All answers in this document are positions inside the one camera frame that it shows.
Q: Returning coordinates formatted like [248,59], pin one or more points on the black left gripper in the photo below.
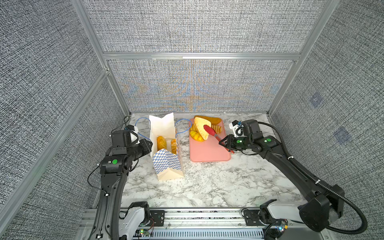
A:
[145,144]

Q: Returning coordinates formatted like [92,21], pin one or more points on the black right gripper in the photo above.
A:
[229,141]

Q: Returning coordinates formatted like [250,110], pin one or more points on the oval golden bread bun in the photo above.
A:
[161,143]

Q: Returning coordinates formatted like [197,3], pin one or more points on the square glazed pastry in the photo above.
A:
[174,146]

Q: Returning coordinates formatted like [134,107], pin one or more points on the checkered paper bag blue handles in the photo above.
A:
[166,165]

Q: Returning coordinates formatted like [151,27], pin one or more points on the red kitchen tongs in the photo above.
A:
[212,132]

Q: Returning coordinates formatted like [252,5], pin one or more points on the triangular tan bread slice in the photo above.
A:
[199,124]

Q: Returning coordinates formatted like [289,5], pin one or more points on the ridged golden bread roll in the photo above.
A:
[218,129]

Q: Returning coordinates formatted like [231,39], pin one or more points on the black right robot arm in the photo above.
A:
[324,204]

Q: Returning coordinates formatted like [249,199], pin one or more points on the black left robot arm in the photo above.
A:
[120,159]

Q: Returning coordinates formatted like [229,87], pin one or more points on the long oval bread loaf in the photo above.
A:
[213,120]

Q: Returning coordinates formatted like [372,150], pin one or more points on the pink plastic tray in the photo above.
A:
[208,151]

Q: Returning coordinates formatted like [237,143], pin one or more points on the small ridged yellow bun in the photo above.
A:
[196,136]

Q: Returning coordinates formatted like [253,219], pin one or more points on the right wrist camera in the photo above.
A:
[237,128]

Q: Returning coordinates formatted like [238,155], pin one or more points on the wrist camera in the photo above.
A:
[237,128]
[133,134]

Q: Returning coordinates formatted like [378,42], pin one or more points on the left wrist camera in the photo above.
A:
[133,134]

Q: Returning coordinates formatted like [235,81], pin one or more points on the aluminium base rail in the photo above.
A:
[209,224]

